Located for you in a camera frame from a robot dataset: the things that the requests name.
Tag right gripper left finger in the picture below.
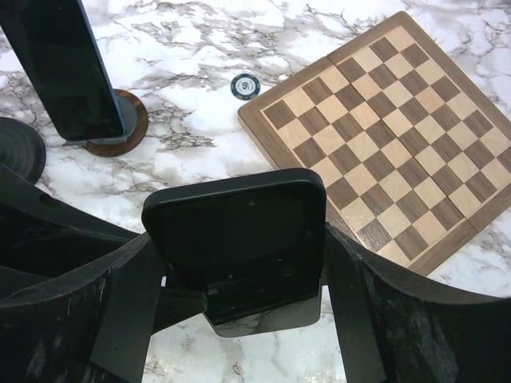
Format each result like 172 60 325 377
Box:
0 163 168 383

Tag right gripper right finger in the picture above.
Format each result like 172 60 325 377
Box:
325 226 510 382

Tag black phone stand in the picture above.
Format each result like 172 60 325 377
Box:
1 117 46 185

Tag black phone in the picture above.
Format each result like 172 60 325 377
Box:
141 168 327 338

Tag round wooden phone stand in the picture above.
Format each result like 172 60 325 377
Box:
63 89 149 158

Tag blue phone on wooden stand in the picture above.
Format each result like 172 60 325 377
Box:
1 0 120 140

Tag wooden chessboard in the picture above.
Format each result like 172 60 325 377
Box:
238 12 510 274

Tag blue poker chip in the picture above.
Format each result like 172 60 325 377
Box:
230 73 260 101

